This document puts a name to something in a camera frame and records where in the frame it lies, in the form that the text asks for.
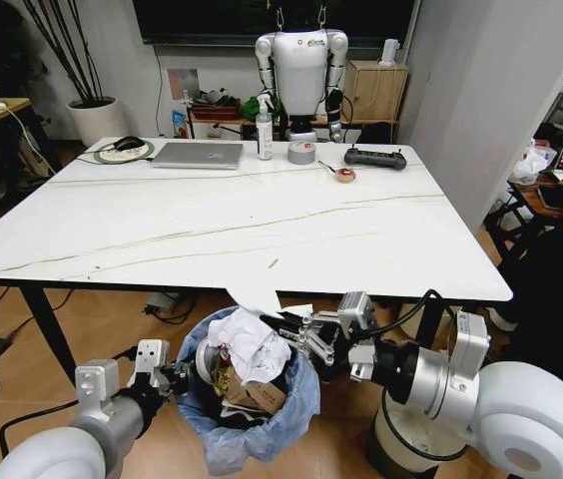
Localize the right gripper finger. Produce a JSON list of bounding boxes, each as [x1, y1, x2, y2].
[[275, 309, 342, 334], [260, 314, 337, 370]]

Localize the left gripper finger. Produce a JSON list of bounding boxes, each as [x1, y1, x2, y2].
[[160, 361, 192, 383], [162, 379, 195, 398]]

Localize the white paper piece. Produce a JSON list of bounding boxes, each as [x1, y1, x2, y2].
[[225, 286, 282, 316]]

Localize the trash bin with blue bag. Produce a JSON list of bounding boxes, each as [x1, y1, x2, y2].
[[175, 305, 323, 478]]

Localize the silver can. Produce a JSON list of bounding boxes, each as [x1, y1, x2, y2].
[[194, 338, 223, 385]]

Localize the patterned yellow wrapper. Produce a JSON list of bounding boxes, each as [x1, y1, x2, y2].
[[211, 348, 237, 397]]

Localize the crumpled white paper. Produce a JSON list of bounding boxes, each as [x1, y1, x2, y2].
[[207, 306, 293, 386]]

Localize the white power strip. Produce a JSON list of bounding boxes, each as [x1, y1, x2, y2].
[[142, 290, 184, 316]]

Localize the brown cardboard box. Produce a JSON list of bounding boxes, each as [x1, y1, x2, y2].
[[221, 378, 288, 416]]

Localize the black table leg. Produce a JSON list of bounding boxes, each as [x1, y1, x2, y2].
[[15, 283, 79, 388]]

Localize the black remote controller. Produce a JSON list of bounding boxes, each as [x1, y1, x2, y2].
[[343, 144, 408, 170]]

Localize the white spray bottle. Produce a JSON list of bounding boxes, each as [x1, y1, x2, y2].
[[256, 94, 275, 162]]

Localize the silver laptop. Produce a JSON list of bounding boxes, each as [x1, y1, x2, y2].
[[150, 141, 246, 172]]

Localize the green cloth bundle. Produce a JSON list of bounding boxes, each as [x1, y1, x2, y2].
[[240, 96, 276, 122]]

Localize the round green-rimmed mouse pad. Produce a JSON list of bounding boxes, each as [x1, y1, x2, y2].
[[92, 139, 158, 165]]

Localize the red storage tray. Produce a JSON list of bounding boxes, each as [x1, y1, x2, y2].
[[187, 97, 243, 122]]

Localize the black computer mouse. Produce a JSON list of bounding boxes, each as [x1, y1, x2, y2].
[[113, 135, 146, 152]]

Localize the blue snack bag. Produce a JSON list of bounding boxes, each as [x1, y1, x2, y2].
[[171, 109, 192, 140]]

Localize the wooden cabinet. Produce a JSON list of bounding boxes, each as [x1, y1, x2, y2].
[[342, 59, 409, 124]]

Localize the white humanoid robot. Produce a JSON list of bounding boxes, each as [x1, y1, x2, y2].
[[254, 28, 349, 144]]

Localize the white plant pot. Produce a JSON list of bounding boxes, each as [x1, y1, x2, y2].
[[65, 95, 129, 149]]

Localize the black phone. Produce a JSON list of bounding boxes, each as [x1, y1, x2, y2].
[[537, 185, 563, 212]]

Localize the white plastic bag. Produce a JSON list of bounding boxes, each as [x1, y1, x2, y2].
[[509, 139, 558, 187]]

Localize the white device on stand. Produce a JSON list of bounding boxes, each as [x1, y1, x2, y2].
[[378, 38, 401, 69]]

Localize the dark plant stalks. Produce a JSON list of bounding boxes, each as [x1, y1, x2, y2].
[[20, 0, 109, 105]]

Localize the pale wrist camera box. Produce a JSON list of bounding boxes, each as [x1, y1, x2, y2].
[[134, 339, 171, 374], [337, 290, 378, 334]]

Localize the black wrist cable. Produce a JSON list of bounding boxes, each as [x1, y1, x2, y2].
[[373, 287, 443, 336]]

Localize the grey duct tape roll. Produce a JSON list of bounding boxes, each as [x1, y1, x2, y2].
[[286, 140, 317, 166]]

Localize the black wall monitor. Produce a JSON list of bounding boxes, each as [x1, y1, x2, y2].
[[131, 0, 420, 49]]

